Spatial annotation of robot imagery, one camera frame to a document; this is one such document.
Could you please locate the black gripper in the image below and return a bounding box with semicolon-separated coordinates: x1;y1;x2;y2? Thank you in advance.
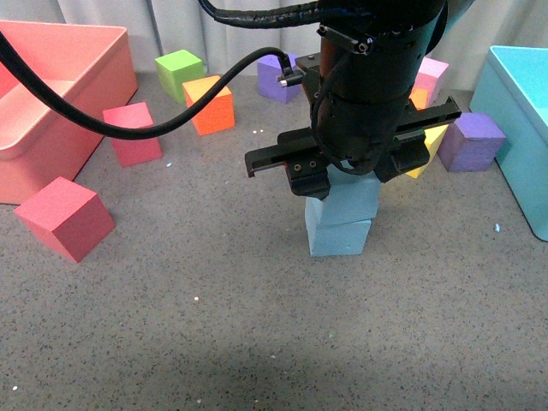
245;51;462;200

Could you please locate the light blue foam block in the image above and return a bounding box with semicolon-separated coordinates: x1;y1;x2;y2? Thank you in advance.
315;165;381;225
305;198;372;257

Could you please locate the yellow foam block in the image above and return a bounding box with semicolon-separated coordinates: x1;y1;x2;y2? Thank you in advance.
406;125;448;178

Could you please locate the right orange foam block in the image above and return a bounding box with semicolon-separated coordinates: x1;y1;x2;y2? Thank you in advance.
409;87;429;110

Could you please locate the orange foam block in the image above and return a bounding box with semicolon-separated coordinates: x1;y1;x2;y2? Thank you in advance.
409;87;429;110
182;75;235;136

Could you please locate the right purple foam block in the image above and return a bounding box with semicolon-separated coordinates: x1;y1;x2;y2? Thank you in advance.
438;112;506;172

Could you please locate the purple foam block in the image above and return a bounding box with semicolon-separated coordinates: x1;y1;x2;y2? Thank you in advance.
257;55;301;104
438;112;506;172

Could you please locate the pink foam block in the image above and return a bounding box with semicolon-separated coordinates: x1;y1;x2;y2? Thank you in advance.
413;57;449;108

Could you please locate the rear purple foam block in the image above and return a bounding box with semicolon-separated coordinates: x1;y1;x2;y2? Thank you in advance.
257;55;301;104

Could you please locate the left orange foam block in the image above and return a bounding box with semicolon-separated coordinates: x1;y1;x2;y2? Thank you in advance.
182;75;235;136

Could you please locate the blue plastic bin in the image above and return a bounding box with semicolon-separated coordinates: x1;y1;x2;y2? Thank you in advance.
470;45;547;241

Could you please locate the green foam block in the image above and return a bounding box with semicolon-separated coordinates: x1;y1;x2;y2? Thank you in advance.
155;50;205;103

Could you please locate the rear red foam block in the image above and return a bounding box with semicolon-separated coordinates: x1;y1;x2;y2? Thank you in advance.
103;102;163;168

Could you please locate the red foam block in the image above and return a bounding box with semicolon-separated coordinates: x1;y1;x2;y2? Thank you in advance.
103;102;163;168
15;177;116;263

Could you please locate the grey curtain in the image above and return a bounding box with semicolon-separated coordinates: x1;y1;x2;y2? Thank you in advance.
1;0;547;90

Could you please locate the red plastic bin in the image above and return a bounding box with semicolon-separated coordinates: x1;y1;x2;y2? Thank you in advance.
1;20;137;204

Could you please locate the front red foam block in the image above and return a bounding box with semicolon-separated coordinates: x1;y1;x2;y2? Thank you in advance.
15;177;116;263

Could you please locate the thin black cable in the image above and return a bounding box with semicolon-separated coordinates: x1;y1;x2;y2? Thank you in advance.
0;30;303;140

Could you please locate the thick wrapped black cable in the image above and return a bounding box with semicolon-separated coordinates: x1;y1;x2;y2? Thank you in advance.
197;0;322;30

